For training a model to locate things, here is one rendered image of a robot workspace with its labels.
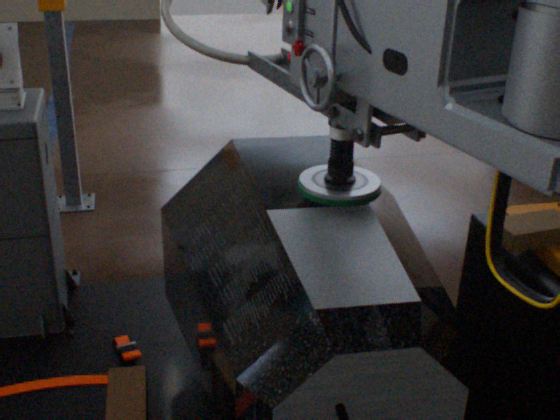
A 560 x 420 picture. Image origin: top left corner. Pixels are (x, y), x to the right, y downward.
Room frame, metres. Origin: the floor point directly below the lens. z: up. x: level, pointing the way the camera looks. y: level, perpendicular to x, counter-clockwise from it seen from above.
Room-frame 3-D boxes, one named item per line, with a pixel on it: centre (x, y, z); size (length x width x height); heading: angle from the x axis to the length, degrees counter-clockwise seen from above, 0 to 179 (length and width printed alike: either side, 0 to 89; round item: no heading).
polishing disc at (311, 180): (1.71, -0.15, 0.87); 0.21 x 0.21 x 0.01
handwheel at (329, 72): (1.55, -0.10, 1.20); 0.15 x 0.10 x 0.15; 28
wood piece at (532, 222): (1.60, -0.64, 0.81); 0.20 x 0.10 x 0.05; 111
